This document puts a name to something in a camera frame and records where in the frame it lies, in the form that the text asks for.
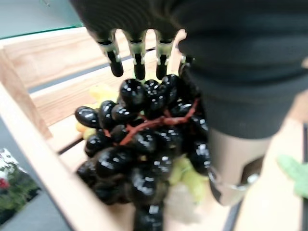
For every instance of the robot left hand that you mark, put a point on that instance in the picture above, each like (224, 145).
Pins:
(240, 72)

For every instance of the black grape bunch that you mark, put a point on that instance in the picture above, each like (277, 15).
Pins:
(144, 144)

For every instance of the green grape bunch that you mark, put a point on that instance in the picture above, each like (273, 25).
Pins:
(190, 178)

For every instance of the green fabric leaf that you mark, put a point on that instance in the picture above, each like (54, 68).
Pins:
(296, 175)

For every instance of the light wooden slatted crate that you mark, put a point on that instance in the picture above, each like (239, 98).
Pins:
(36, 72)

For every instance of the printed picture card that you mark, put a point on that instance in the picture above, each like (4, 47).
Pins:
(13, 185)

